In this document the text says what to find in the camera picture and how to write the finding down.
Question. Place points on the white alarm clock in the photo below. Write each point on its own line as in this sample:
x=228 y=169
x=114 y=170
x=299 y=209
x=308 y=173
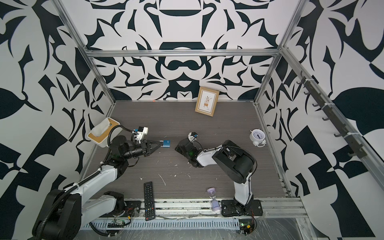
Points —
x=258 y=138

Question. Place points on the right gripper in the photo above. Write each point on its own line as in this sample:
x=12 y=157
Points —
x=178 y=148

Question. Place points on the circuit board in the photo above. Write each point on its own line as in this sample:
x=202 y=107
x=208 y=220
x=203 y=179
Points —
x=247 y=228
x=119 y=223

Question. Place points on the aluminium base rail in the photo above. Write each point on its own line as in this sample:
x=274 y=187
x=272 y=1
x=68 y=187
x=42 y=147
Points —
x=201 y=208

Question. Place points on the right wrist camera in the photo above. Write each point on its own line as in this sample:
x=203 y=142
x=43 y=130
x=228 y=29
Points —
x=192 y=136

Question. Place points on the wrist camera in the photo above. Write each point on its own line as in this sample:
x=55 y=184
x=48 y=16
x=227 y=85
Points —
x=192 y=136
x=139 y=134

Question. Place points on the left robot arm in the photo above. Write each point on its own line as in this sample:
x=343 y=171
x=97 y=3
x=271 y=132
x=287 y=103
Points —
x=65 y=211

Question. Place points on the wooden picture frame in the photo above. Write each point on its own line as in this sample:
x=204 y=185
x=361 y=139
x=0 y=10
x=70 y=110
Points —
x=207 y=101

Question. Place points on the left circuit board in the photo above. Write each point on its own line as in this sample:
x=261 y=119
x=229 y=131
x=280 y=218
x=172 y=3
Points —
x=119 y=223

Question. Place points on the blue padlock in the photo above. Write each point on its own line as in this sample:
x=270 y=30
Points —
x=166 y=144

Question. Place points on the right circuit board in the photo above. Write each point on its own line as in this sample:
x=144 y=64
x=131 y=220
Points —
x=247 y=228

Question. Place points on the black remote control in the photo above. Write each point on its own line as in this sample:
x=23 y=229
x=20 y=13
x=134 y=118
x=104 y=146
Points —
x=149 y=201

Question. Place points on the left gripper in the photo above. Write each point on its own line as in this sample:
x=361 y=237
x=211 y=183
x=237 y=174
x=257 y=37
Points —
x=146 y=143

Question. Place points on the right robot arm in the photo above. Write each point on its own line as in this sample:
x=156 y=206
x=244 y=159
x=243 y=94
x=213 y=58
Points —
x=237 y=163

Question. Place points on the purple hourglass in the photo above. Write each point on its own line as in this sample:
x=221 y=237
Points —
x=214 y=202

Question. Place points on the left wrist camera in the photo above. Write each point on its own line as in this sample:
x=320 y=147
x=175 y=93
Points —
x=139 y=134

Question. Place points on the wall hook rail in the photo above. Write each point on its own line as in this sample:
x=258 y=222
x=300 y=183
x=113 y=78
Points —
x=335 y=116

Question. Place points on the white cable duct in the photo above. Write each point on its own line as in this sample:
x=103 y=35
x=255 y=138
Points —
x=174 y=224

